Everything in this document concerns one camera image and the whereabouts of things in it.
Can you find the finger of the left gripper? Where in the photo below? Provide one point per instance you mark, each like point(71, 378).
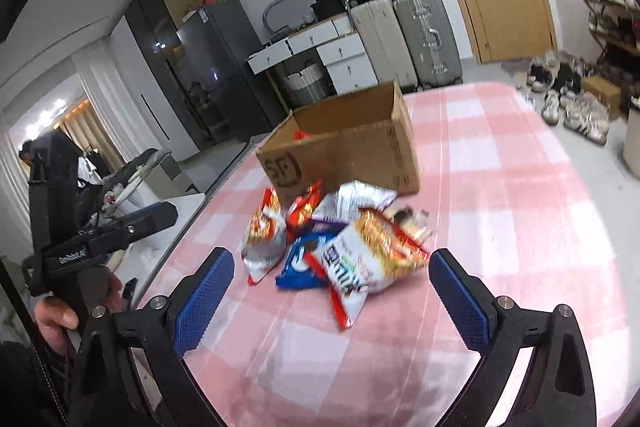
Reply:
point(145, 219)

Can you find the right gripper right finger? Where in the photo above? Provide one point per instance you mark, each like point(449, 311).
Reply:
point(557, 389)

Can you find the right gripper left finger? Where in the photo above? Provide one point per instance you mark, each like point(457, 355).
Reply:
point(130, 369)

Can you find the white brown snack bag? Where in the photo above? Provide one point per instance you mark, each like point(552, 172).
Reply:
point(264, 240)

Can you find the blue Oreo cookie pack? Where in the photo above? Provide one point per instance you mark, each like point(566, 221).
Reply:
point(296, 274)

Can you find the orange red cookie pack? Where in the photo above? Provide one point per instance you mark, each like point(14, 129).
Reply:
point(299, 214)

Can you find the white noodle snack bag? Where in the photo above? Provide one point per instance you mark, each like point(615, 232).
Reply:
point(365, 258)

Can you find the silver purple snack bag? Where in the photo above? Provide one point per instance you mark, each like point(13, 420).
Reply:
point(343, 205)

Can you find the clear biscuit stick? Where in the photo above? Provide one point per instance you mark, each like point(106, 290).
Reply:
point(414, 222)

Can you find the person's left hand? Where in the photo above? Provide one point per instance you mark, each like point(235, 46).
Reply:
point(53, 317)

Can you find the pink plaid tablecloth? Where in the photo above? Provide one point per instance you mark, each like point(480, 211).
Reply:
point(501, 195)

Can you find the black refrigerator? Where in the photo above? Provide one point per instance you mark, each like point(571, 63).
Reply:
point(235, 102)

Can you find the brown SF cardboard box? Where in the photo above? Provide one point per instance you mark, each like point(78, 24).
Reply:
point(361, 136)

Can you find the pile of shoes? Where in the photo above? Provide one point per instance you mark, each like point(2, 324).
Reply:
point(565, 99)

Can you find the white drawer cabinet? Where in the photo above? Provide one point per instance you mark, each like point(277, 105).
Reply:
point(338, 46)

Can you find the small brown cardboard box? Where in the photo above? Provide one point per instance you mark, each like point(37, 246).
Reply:
point(606, 92)

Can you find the beige suitcase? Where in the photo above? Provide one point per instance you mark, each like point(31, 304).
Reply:
point(381, 36)

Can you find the silver suitcase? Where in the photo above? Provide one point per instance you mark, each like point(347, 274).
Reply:
point(433, 49)

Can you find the wooden shoe rack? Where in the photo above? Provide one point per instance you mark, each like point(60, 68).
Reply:
point(614, 26)

